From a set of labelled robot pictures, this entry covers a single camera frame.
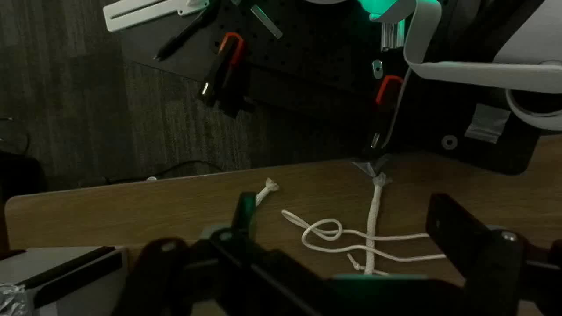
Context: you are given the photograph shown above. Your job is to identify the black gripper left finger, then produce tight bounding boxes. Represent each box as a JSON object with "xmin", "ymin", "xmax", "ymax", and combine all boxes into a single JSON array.
[{"xmin": 116, "ymin": 192, "xmax": 348, "ymax": 316}]

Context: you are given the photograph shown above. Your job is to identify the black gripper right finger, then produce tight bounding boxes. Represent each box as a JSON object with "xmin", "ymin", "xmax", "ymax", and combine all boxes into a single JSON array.
[{"xmin": 425, "ymin": 192, "xmax": 562, "ymax": 316}]

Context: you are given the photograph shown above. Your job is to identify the thick white braided rope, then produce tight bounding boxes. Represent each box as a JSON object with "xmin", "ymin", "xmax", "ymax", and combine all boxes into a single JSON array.
[{"xmin": 253, "ymin": 172, "xmax": 394, "ymax": 278}]

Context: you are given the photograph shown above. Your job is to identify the thin white rope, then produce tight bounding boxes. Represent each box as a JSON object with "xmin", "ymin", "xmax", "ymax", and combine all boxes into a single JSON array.
[{"xmin": 279, "ymin": 207, "xmax": 448, "ymax": 274}]

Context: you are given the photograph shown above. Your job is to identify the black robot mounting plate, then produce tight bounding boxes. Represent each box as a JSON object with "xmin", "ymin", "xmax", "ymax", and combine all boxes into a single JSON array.
[{"xmin": 116, "ymin": 0, "xmax": 546, "ymax": 178}]

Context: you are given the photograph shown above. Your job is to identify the black pen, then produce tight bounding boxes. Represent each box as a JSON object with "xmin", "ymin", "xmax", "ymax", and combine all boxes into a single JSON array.
[{"xmin": 153, "ymin": 4, "xmax": 221, "ymax": 63}]

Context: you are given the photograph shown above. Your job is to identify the small grey metal strip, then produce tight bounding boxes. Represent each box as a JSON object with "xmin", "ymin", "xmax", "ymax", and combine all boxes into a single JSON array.
[{"xmin": 250, "ymin": 2, "xmax": 285, "ymax": 42}]

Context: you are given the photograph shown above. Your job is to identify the large silver metal case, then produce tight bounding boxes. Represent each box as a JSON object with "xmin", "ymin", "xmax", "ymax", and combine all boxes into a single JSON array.
[{"xmin": 0, "ymin": 244, "xmax": 130, "ymax": 316}]

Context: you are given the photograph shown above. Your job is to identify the green lit device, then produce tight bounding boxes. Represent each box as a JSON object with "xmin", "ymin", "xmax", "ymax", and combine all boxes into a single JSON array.
[{"xmin": 357, "ymin": 0, "xmax": 415, "ymax": 25}]

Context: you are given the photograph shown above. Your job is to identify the black floor cable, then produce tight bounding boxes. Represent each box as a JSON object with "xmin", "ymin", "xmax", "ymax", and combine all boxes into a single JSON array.
[{"xmin": 144, "ymin": 158, "xmax": 225, "ymax": 181}]

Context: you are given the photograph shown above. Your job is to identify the black clamp with orange handle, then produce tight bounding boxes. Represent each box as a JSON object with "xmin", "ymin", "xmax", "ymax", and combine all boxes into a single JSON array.
[
  {"xmin": 197, "ymin": 30, "xmax": 248, "ymax": 118},
  {"xmin": 367, "ymin": 74, "xmax": 408, "ymax": 151}
]

